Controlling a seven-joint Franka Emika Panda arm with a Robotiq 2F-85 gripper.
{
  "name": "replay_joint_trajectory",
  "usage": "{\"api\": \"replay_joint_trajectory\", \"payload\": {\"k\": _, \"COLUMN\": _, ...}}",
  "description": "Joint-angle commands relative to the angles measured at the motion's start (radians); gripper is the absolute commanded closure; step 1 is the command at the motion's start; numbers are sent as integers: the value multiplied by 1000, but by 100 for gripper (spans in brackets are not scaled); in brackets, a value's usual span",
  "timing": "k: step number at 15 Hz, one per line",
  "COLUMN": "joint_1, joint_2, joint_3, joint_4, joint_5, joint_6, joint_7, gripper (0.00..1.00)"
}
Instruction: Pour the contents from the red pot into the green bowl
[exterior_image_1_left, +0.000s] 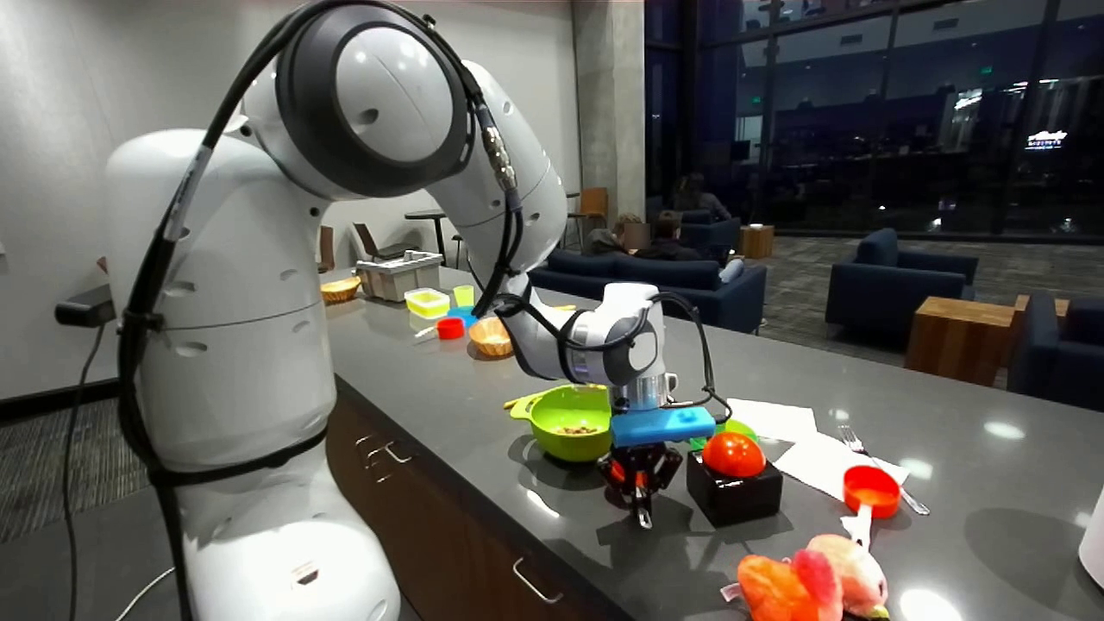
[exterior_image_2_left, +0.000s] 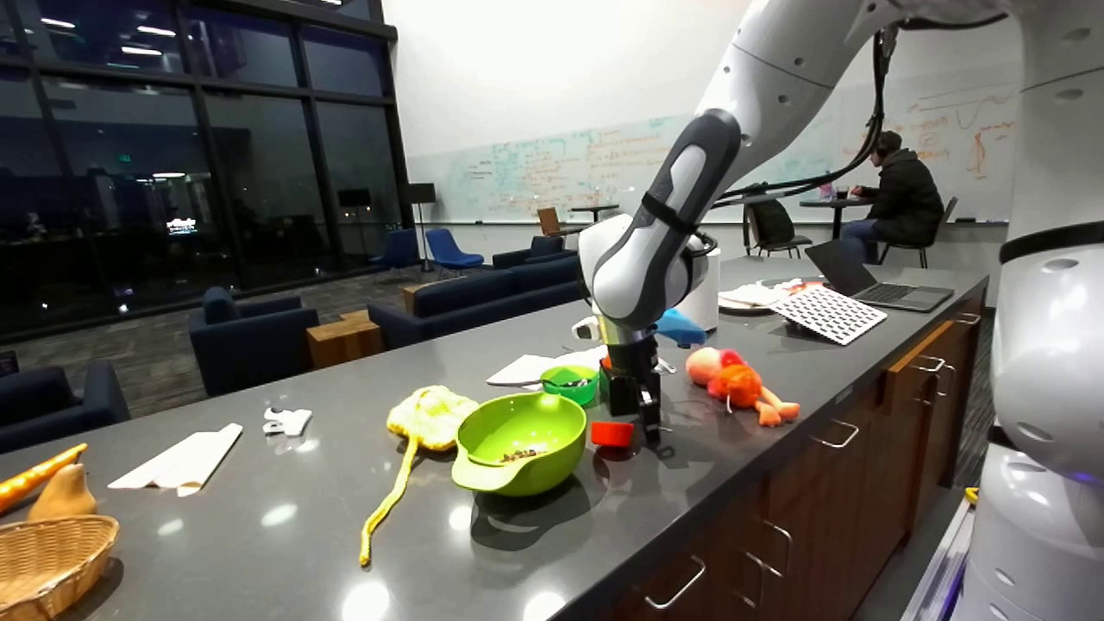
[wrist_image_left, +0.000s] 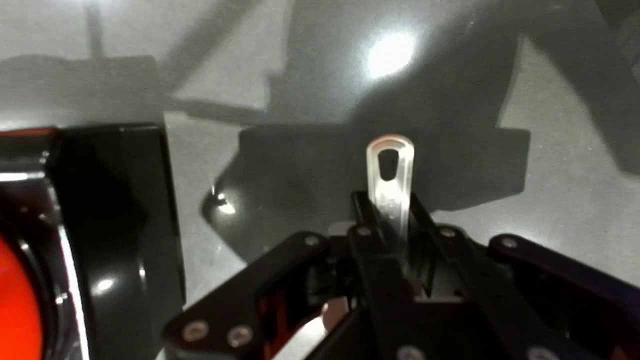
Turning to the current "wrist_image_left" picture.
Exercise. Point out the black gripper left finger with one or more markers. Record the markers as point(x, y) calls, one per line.
point(267, 301)

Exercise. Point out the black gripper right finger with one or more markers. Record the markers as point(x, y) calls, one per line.
point(533, 292)

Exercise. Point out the black box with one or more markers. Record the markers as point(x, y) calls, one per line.
point(113, 221)

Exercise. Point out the red orange toy tomato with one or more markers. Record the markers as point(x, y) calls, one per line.
point(16, 301)

